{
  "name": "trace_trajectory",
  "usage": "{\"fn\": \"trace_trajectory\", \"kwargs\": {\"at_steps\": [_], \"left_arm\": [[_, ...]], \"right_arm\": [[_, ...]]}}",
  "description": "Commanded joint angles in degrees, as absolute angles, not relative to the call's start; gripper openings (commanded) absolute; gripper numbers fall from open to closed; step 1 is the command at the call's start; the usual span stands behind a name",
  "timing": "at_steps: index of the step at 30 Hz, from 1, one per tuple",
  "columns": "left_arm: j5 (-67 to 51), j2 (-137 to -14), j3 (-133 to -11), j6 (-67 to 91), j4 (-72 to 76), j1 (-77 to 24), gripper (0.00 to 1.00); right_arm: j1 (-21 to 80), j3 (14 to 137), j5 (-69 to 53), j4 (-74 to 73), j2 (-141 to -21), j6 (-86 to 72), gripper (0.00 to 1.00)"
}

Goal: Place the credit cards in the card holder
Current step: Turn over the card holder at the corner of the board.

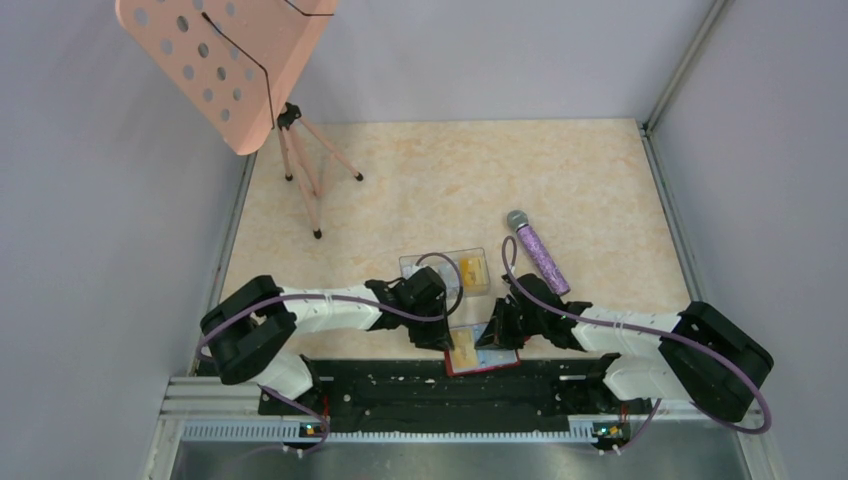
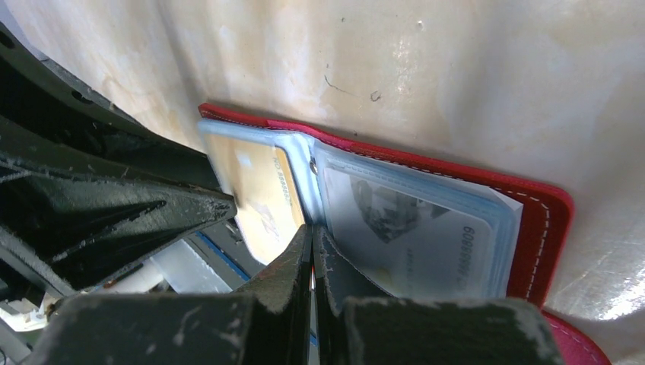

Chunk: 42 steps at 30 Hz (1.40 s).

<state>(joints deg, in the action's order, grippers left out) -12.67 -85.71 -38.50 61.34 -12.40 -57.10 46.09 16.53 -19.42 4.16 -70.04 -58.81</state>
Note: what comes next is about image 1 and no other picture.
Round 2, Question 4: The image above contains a pink perforated music stand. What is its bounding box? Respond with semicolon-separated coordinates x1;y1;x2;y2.
114;0;365;240

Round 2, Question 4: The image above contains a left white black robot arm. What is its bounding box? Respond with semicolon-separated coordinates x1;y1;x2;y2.
197;267;453;414

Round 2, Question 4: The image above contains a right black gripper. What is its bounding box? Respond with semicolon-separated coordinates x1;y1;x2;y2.
476;297;546;350

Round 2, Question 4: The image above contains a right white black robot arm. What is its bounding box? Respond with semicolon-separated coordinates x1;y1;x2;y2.
476;274;774;423

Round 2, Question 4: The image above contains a red leather card holder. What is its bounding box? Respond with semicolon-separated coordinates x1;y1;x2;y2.
445;323;521;377

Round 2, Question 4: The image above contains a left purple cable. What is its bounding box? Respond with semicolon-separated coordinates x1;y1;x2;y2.
195;252;465;457

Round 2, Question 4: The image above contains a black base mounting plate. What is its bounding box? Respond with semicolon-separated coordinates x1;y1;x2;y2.
298;359;651;433

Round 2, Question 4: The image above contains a white credit card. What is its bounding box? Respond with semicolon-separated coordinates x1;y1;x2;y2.
475;324;520;368

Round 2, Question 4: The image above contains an aluminium frame rail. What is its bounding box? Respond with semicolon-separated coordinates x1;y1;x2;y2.
158;374;763;444

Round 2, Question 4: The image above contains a purple glitter microphone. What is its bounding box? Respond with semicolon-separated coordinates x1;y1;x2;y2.
506;210;571;296

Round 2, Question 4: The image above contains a clear plastic card tray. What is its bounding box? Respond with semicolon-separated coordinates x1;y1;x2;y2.
399;248;491;299

